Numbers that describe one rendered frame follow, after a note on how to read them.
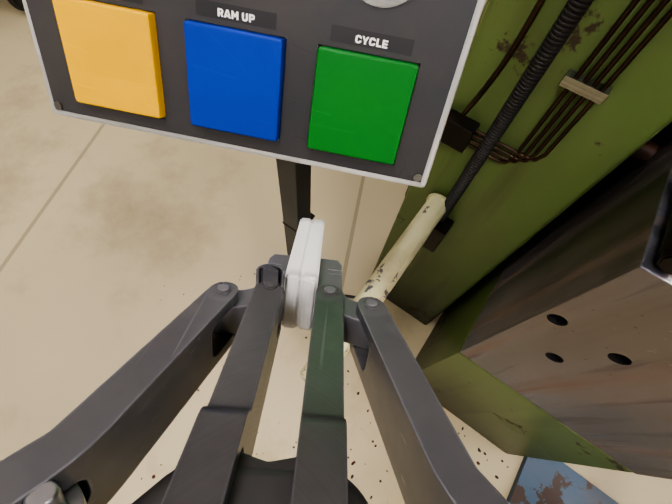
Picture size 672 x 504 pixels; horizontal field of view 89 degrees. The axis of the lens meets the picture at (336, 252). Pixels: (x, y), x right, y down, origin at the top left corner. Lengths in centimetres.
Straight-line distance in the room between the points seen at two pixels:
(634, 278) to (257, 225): 120
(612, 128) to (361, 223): 100
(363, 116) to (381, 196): 123
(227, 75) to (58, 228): 142
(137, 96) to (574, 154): 55
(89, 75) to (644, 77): 56
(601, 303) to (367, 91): 36
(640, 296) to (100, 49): 55
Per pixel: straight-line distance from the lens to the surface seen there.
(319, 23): 29
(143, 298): 139
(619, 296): 49
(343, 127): 29
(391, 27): 29
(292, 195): 59
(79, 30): 36
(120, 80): 35
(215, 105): 31
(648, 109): 57
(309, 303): 16
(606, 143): 60
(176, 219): 150
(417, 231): 67
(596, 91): 54
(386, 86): 28
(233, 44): 30
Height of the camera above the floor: 119
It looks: 63 degrees down
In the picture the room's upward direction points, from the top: 9 degrees clockwise
